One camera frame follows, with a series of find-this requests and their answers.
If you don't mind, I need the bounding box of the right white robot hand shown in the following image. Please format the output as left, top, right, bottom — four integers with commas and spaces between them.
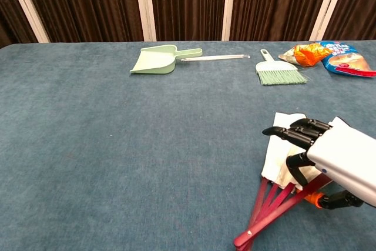
261, 116, 376, 210

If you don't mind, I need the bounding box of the red ribbed paper folding fan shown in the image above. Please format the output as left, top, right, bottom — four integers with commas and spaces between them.
233, 112, 334, 251

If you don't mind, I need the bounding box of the green hand brush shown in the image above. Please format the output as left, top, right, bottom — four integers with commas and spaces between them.
254, 48, 308, 86

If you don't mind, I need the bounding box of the blue snack bag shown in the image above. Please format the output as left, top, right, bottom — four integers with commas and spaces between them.
318, 40, 376, 78

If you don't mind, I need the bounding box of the orange snack bag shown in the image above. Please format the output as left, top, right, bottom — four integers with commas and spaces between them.
278, 42, 333, 68

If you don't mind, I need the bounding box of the dark brown curtain panel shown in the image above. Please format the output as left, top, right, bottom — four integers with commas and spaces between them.
0, 0, 39, 49
230, 0, 335, 42
146, 0, 229, 42
17, 0, 146, 43
323, 0, 376, 41

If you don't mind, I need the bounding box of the clear thin plastic rod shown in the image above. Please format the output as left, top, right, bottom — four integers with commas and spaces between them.
179, 53, 251, 62

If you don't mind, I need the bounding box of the green plastic dustpan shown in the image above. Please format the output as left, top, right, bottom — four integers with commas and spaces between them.
129, 44, 203, 75

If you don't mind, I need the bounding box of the blue felt table cover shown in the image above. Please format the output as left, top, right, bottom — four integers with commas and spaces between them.
0, 39, 376, 251

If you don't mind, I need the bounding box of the white partition frame post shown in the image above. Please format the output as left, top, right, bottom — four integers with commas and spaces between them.
221, 0, 238, 42
2, 0, 50, 43
309, 0, 351, 42
133, 0, 157, 42

